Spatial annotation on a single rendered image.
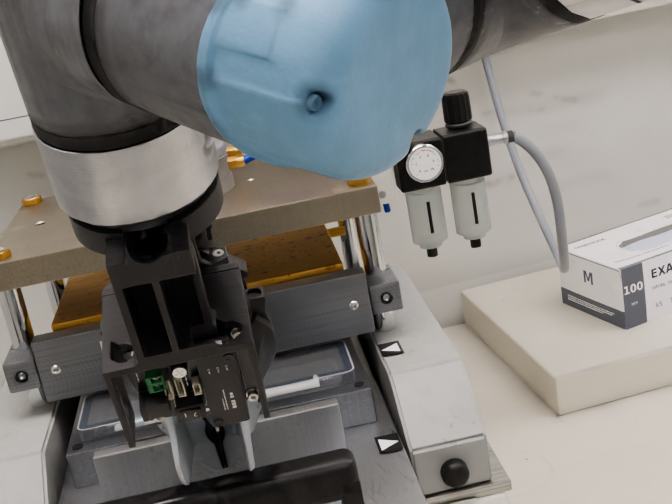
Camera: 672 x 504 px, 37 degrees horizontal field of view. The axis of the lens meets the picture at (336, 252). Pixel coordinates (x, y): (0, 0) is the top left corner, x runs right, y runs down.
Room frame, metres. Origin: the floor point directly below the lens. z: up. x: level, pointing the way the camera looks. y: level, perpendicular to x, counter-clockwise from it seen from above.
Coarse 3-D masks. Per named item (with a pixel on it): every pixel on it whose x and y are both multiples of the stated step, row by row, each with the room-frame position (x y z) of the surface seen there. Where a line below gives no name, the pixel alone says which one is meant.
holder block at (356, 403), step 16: (352, 352) 0.66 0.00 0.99; (352, 384) 0.61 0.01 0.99; (368, 384) 0.61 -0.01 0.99; (80, 400) 0.67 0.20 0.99; (288, 400) 0.60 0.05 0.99; (304, 400) 0.60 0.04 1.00; (320, 400) 0.60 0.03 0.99; (352, 400) 0.60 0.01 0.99; (368, 400) 0.60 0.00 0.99; (208, 416) 0.60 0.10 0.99; (352, 416) 0.60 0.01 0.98; (368, 416) 0.60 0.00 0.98; (144, 432) 0.60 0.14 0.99; (160, 432) 0.59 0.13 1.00; (80, 448) 0.59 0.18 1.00; (96, 448) 0.59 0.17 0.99; (80, 464) 0.59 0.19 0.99; (80, 480) 0.58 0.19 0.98; (96, 480) 0.59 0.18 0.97
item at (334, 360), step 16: (288, 352) 0.66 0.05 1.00; (304, 352) 0.66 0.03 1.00; (320, 352) 0.65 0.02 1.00; (336, 352) 0.65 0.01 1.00; (272, 368) 0.64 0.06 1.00; (288, 368) 0.63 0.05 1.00; (304, 368) 0.63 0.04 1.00; (320, 368) 0.62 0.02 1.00; (336, 368) 0.62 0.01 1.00; (272, 384) 0.61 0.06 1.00; (96, 400) 0.64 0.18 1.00; (96, 416) 0.61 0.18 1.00; (112, 416) 0.61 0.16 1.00
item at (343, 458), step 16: (272, 464) 0.50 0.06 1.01; (288, 464) 0.49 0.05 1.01; (304, 464) 0.49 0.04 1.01; (320, 464) 0.49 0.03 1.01; (336, 464) 0.49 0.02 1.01; (352, 464) 0.49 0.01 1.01; (208, 480) 0.49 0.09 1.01; (224, 480) 0.49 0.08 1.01; (240, 480) 0.49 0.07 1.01; (256, 480) 0.48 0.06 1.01; (272, 480) 0.48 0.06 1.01; (288, 480) 0.48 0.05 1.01; (304, 480) 0.48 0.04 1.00; (320, 480) 0.48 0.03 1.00; (336, 480) 0.48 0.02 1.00; (352, 480) 0.49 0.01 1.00; (144, 496) 0.49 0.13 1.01; (160, 496) 0.49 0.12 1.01; (176, 496) 0.48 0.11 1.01; (192, 496) 0.48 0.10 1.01; (208, 496) 0.48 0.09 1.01; (224, 496) 0.48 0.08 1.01; (240, 496) 0.48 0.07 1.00; (256, 496) 0.48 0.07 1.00; (272, 496) 0.48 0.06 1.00; (288, 496) 0.48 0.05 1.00; (304, 496) 0.48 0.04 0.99; (320, 496) 0.48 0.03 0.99; (336, 496) 0.48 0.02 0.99; (352, 496) 0.49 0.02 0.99
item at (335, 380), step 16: (352, 368) 0.61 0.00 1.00; (288, 384) 0.61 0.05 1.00; (304, 384) 0.61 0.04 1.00; (320, 384) 0.61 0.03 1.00; (336, 384) 0.61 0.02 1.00; (272, 400) 0.61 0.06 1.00; (80, 416) 0.62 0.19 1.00; (80, 432) 0.60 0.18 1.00; (96, 432) 0.60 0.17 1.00; (112, 432) 0.60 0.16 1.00
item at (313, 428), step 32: (288, 416) 0.55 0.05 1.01; (320, 416) 0.55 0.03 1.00; (384, 416) 0.61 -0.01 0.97; (128, 448) 0.55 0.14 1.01; (160, 448) 0.55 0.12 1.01; (256, 448) 0.55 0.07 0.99; (288, 448) 0.55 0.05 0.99; (320, 448) 0.55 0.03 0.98; (352, 448) 0.57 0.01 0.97; (64, 480) 0.60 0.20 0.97; (128, 480) 0.55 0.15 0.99; (160, 480) 0.55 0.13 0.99; (192, 480) 0.55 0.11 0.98; (384, 480) 0.53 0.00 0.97; (416, 480) 0.52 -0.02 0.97
